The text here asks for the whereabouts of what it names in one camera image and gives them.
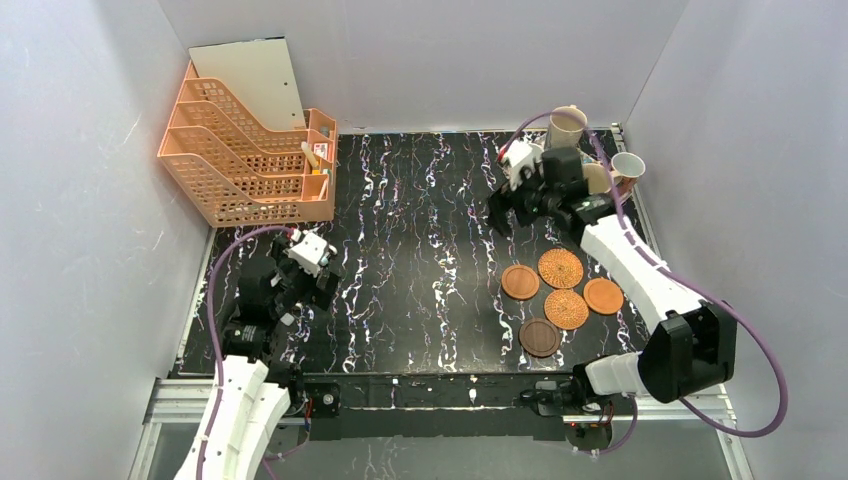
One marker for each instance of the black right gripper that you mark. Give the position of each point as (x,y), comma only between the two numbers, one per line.
(515,202)

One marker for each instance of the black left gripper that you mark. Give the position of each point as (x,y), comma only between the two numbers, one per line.
(324,283)

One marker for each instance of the light wooden coaster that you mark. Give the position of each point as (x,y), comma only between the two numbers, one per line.
(520,282)
(603,296)

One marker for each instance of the woven rattan coaster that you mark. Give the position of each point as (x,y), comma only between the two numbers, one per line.
(566,309)
(560,268)

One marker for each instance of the dark wooden coaster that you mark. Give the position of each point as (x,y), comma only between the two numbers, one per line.
(539,338)

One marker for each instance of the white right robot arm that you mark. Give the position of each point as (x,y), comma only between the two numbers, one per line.
(692,340)

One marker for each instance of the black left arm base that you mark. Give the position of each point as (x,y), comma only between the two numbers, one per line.
(313,396)

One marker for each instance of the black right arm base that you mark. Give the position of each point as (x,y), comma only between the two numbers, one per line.
(573,404)

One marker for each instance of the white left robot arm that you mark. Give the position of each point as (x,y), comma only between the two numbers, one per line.
(253,388)

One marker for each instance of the floral tray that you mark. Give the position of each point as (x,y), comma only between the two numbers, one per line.
(602,158)

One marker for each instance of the large beige floral mug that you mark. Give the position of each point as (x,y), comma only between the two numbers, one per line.
(597,178)

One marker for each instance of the tall beige mug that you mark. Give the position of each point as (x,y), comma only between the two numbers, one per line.
(566,125)

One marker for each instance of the orange plastic file organizer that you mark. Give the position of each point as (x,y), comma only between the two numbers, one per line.
(239,173)

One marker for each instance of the white and red mug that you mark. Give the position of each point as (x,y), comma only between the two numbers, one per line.
(626,169)

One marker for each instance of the white board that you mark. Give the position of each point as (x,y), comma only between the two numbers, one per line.
(260,74)

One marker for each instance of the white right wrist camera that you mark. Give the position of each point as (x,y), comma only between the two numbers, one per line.
(519,162)

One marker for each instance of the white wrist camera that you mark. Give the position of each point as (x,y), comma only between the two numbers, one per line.
(311,251)
(519,162)

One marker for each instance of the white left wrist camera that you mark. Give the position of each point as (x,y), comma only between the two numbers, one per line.
(311,251)

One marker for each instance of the aluminium frame rail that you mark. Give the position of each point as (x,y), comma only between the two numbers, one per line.
(460,405)

